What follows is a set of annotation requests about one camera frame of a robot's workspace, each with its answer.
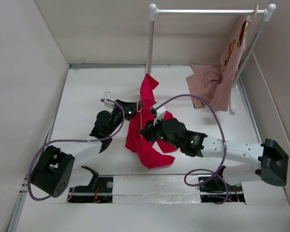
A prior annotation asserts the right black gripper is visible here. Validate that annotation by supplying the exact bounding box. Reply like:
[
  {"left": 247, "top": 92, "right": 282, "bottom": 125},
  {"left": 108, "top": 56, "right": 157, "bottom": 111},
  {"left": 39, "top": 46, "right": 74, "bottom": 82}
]
[{"left": 138, "top": 115, "right": 181, "bottom": 148}]

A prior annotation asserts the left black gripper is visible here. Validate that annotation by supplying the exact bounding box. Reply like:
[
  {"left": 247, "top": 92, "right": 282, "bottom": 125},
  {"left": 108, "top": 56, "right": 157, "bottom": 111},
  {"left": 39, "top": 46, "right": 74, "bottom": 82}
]
[{"left": 106, "top": 100, "right": 143, "bottom": 135}]

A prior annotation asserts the pink wire hanger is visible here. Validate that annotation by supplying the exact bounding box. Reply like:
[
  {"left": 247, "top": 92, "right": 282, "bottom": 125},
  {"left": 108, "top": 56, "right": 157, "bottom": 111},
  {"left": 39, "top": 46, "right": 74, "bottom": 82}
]
[{"left": 137, "top": 97, "right": 142, "bottom": 129}]

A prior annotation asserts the red t shirt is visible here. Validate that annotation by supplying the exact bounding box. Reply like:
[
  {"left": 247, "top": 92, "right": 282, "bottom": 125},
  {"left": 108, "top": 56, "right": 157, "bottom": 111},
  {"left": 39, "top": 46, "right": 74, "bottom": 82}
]
[{"left": 125, "top": 74, "right": 176, "bottom": 169}]

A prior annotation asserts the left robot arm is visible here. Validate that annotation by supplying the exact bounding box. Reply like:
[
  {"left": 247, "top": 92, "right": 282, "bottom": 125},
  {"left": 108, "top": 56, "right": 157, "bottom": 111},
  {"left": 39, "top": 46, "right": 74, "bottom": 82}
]
[{"left": 28, "top": 99, "right": 143, "bottom": 201}]

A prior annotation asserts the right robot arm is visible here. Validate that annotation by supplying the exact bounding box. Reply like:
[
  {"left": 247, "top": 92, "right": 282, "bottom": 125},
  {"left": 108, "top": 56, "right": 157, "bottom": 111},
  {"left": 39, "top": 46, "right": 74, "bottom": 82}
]
[{"left": 140, "top": 118, "right": 289, "bottom": 190}]

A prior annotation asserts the pink shirt on floor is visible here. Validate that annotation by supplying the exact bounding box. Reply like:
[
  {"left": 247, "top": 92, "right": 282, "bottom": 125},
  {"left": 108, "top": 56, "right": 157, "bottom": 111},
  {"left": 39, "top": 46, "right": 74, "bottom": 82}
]
[{"left": 186, "top": 63, "right": 221, "bottom": 103}]

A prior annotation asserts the hanging pink printed shirt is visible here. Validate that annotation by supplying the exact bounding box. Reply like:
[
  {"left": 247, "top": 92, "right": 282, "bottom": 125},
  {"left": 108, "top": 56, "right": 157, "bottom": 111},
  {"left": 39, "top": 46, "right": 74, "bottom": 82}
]
[{"left": 211, "top": 15, "right": 250, "bottom": 111}]

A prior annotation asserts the wooden hanger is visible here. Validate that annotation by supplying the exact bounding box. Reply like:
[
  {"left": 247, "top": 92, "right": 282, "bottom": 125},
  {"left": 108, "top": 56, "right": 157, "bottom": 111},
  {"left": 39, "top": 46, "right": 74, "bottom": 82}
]
[{"left": 241, "top": 4, "right": 259, "bottom": 44}]

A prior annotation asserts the white clothes rack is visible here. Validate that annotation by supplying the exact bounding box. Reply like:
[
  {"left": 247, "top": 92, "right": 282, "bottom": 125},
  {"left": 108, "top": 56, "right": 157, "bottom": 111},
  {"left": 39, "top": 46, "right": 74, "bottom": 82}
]
[{"left": 146, "top": 3, "right": 276, "bottom": 114}]

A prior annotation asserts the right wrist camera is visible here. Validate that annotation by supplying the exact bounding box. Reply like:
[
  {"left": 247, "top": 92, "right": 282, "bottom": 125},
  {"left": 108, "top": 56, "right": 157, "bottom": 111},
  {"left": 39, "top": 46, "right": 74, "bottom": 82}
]
[{"left": 150, "top": 102, "right": 167, "bottom": 126}]

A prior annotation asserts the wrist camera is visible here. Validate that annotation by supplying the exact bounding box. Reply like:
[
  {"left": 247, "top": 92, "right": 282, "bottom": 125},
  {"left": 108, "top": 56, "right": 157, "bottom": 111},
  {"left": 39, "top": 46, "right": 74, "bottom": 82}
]
[
  {"left": 100, "top": 92, "right": 116, "bottom": 109},
  {"left": 150, "top": 102, "right": 167, "bottom": 126}
]

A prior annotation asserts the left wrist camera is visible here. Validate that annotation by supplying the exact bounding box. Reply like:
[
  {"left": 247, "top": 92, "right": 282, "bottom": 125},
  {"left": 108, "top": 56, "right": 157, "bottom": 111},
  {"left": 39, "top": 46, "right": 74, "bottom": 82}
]
[{"left": 100, "top": 92, "right": 116, "bottom": 109}]

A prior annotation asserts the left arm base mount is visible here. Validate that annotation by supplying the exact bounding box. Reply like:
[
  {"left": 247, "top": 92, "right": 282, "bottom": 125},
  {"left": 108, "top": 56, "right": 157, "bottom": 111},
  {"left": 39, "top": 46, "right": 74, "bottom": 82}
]
[{"left": 67, "top": 165, "right": 114, "bottom": 203}]

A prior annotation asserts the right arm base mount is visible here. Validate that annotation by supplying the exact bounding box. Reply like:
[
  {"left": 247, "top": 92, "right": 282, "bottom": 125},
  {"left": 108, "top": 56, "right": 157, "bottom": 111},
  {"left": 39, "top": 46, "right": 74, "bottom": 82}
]
[{"left": 198, "top": 177, "right": 246, "bottom": 204}]

